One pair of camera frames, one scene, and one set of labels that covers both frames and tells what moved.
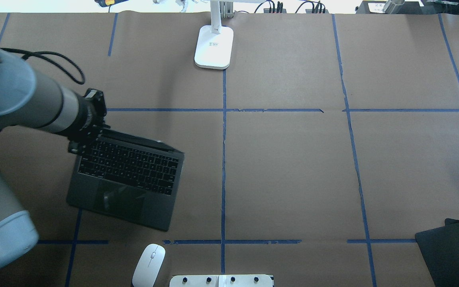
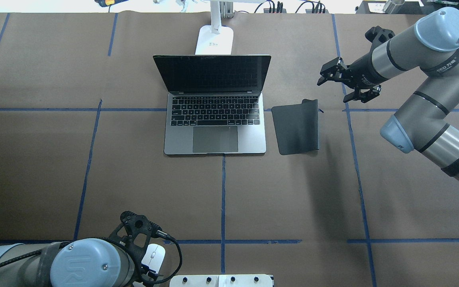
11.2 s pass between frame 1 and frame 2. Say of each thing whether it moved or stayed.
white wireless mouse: stayed
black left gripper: moved
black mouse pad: moved
